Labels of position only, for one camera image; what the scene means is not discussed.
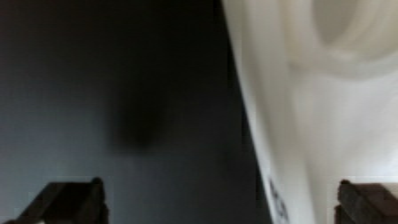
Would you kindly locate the white square table top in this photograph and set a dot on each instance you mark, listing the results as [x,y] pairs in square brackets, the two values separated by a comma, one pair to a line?
[315,49]

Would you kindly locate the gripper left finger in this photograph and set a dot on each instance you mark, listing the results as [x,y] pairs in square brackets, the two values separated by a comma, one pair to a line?
[68,204]

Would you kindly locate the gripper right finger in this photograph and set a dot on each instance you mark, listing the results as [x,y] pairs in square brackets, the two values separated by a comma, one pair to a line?
[368,203]

